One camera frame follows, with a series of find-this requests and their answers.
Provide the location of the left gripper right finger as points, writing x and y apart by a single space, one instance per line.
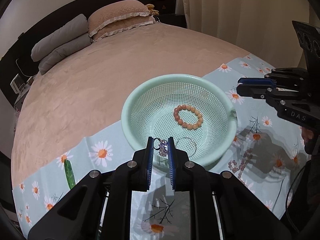
221 206

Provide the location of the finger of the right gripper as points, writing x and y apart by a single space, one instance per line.
257 81
253 91

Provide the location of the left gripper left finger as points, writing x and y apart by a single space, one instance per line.
99 205

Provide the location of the hoop earring with pearl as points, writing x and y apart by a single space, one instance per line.
187 145

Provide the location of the silver crystal drop earring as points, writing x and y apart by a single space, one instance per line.
161 146

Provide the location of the person's right hand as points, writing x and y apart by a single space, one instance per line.
311 141

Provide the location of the green plastic mesh basket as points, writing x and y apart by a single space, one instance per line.
180 105

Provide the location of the daisy print blue cloth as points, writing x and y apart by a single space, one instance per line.
267 155

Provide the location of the cream curtain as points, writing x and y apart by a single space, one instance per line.
261 27

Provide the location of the tan bedspread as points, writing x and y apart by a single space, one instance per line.
85 92

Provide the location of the brown teddy bear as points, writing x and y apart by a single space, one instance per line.
151 9

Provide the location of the white bedside device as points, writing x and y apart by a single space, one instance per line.
17 84

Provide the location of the lower tan ruffled pillow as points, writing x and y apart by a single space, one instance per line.
123 25

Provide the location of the tan ruffled pillow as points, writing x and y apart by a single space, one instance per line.
123 25
114 12

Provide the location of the lower grey pillow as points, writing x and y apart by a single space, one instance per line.
63 51

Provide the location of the grey pillow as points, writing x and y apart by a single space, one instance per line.
71 30
63 51

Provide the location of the upper tan ruffled pillow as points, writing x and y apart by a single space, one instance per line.
114 12

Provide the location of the black headboard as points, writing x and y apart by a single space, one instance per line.
17 59

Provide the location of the upper grey pillow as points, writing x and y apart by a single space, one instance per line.
71 30

